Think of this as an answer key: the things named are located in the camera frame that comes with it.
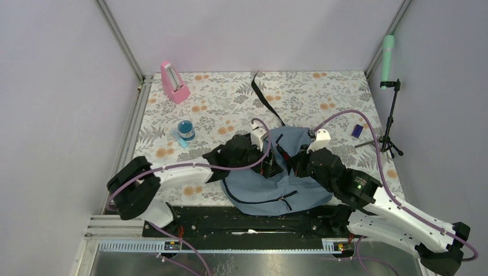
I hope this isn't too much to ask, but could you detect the purple cable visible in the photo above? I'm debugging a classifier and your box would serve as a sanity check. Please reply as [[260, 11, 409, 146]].
[[308, 109, 478, 276], [106, 118, 272, 276]]

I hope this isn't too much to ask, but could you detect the blue lidded round jar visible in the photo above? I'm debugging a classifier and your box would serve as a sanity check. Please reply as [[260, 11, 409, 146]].
[[177, 120, 195, 141]]

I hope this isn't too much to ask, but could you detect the pink metronome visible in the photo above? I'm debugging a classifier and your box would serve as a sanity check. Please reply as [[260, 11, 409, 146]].
[[161, 61, 190, 105]]

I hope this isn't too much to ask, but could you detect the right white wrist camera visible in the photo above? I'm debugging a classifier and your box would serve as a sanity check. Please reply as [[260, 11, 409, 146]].
[[307, 128, 331, 153]]

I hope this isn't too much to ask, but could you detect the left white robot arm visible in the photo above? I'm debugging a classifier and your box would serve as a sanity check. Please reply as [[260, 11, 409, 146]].
[[106, 135, 275, 236]]

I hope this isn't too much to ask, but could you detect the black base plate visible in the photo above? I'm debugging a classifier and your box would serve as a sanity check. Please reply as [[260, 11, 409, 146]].
[[164, 205, 357, 248]]

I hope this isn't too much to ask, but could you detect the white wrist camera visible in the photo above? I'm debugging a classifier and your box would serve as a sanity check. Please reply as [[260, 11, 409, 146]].
[[250, 121, 269, 152], [307, 128, 331, 153]]

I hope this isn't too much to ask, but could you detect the blue-grey student backpack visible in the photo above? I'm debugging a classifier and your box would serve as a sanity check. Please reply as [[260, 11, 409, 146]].
[[221, 71, 333, 217]]

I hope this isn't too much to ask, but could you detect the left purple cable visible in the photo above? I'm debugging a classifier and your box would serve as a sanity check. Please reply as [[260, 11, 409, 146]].
[[106, 118, 272, 276]]

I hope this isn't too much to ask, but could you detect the mint green microphone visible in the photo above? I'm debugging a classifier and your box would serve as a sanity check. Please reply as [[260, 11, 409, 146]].
[[380, 35, 395, 90]]

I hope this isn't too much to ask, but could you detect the light blue glue stick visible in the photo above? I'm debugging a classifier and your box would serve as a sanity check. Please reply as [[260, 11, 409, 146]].
[[171, 129, 188, 148]]

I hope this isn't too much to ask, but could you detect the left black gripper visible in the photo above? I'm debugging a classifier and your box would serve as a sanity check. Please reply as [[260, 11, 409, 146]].
[[230, 138, 283, 178]]

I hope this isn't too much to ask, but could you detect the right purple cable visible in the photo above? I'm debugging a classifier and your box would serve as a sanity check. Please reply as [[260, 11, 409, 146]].
[[308, 109, 478, 276]]

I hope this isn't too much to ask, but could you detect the black microphone tripod stand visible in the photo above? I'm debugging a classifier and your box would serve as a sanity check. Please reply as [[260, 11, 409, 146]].
[[376, 79, 404, 158]]

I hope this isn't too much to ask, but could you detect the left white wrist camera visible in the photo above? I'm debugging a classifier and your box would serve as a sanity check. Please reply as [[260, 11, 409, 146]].
[[250, 121, 269, 152]]

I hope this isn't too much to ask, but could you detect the floral table mat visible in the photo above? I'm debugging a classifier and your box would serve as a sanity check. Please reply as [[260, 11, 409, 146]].
[[134, 71, 404, 196]]

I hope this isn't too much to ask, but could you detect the small purple eraser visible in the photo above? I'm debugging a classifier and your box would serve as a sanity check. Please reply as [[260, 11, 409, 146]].
[[351, 124, 364, 138]]

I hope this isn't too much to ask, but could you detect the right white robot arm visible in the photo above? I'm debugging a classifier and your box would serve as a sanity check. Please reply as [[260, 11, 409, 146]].
[[282, 145, 470, 275]]

